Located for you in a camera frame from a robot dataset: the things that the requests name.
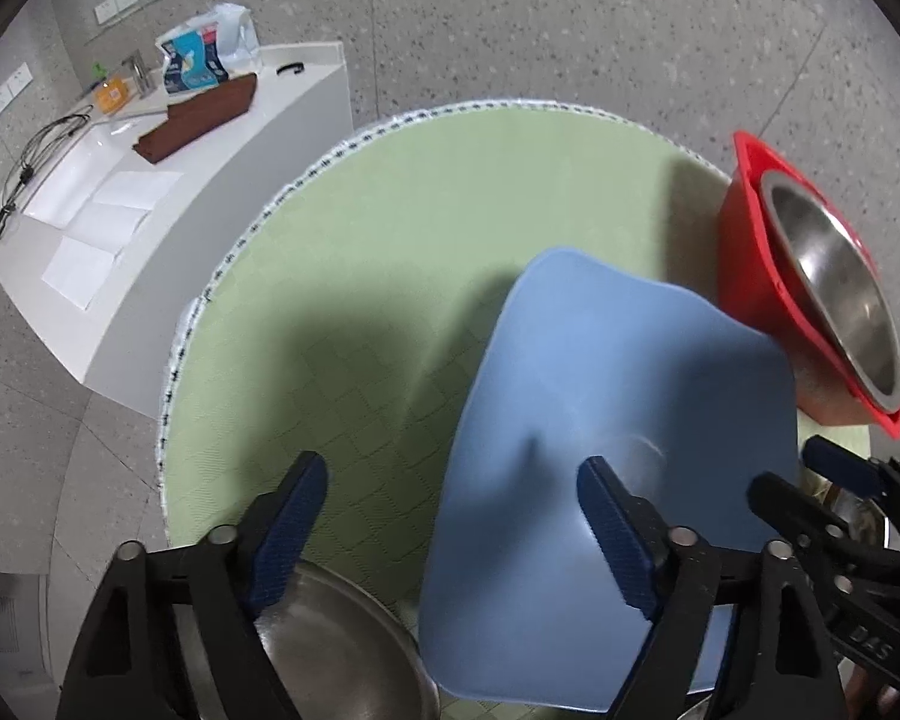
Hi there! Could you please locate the large steel bowl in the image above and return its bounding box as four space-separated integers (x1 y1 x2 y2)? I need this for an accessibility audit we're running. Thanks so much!
759 171 900 411

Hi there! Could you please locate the ribbed steel bowl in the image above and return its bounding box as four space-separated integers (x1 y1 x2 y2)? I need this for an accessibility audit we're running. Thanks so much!
178 559 444 720

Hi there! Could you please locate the red plastic basin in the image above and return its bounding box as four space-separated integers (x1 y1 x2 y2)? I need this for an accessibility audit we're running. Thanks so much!
717 130 900 439

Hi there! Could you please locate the medium steel bowl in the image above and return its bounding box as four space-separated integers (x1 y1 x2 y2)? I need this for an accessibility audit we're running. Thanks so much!
800 466 889 548

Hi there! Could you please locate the round table green cloth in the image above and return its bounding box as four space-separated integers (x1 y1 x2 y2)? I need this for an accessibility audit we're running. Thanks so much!
154 97 872 720

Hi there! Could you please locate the white sink counter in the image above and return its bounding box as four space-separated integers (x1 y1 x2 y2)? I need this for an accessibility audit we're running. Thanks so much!
0 43 354 418

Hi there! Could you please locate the orange bottle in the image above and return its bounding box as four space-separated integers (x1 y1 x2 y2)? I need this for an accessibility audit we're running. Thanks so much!
94 64 131 115

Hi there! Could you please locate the blue white package bag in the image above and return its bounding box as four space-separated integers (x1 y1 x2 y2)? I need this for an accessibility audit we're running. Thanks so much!
155 4 260 96

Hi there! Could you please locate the black cable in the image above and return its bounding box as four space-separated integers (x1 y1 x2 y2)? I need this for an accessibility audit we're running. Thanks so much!
0 110 94 251

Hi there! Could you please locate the double wall socket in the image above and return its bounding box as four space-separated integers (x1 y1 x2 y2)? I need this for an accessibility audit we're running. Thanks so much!
0 62 34 115

